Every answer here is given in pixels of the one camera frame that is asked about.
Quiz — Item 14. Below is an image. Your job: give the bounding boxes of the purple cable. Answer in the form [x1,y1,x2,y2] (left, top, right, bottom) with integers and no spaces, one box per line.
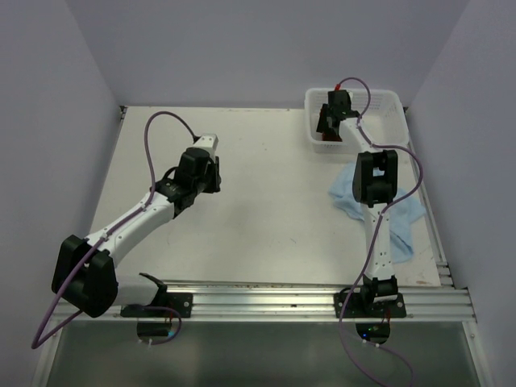
[31,111,202,350]
[337,77,424,387]

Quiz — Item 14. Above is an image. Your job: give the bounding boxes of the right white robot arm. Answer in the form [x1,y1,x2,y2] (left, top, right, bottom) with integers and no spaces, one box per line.
[317,86,398,317]

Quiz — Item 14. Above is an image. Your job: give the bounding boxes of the white plastic basket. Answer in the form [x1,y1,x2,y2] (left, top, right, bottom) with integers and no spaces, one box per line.
[304,88,410,154]

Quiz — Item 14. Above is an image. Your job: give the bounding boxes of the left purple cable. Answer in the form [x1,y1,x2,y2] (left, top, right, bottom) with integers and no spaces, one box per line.
[31,111,202,350]

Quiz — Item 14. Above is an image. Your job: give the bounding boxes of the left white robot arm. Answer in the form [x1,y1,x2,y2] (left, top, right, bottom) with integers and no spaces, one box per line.
[51,145,221,318]

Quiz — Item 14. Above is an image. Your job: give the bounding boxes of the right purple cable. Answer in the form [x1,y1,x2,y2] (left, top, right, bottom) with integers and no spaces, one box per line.
[337,77,424,387]

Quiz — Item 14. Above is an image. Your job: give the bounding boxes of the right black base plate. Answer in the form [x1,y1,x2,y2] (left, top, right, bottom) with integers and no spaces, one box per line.
[343,292,407,318]

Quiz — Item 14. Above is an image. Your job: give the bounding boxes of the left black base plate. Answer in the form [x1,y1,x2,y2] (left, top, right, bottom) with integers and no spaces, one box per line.
[120,292,194,318]

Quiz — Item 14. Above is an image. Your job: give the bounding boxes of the rust brown towel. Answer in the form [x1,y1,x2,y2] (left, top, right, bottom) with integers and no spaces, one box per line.
[322,129,342,142]

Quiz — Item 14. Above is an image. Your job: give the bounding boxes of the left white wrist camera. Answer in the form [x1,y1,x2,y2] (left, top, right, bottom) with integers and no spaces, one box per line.
[193,134,218,160]

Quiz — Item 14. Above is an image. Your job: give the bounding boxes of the light blue towel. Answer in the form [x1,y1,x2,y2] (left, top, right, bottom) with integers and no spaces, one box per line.
[328,162,426,264]

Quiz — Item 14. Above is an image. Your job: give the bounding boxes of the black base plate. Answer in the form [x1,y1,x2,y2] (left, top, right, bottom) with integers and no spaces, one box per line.
[120,292,194,318]
[343,292,407,318]

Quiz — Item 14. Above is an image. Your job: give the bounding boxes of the aluminium mounting rail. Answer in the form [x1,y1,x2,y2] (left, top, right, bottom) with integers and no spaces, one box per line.
[166,281,476,323]

